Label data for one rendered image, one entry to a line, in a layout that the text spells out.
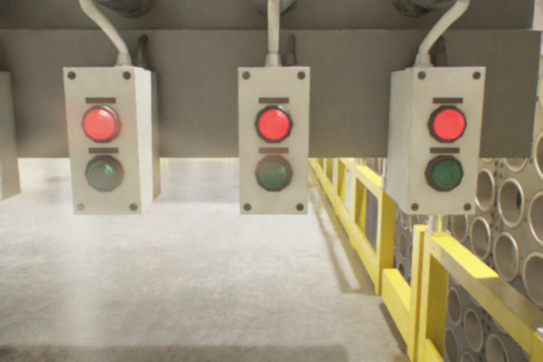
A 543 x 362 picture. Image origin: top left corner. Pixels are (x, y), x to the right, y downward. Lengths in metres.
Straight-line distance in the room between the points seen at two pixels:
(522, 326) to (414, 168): 0.42
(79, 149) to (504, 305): 0.70
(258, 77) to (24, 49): 0.29
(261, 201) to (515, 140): 0.32
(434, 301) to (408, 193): 0.77
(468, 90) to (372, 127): 0.12
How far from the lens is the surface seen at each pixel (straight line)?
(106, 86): 0.47
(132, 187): 0.48
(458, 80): 0.48
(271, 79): 0.44
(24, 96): 0.61
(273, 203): 0.46
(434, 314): 1.24
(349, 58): 0.54
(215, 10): 0.57
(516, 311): 0.85
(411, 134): 0.47
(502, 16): 0.63
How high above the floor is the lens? 0.75
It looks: 9 degrees down
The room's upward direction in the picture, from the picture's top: straight up
